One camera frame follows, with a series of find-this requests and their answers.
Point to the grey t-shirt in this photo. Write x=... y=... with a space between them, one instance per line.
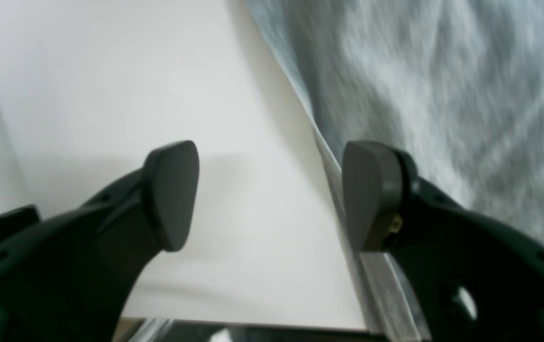
x=456 y=84

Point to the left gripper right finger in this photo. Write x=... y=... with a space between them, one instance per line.
x=475 y=279

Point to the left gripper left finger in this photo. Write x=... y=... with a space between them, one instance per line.
x=68 y=277

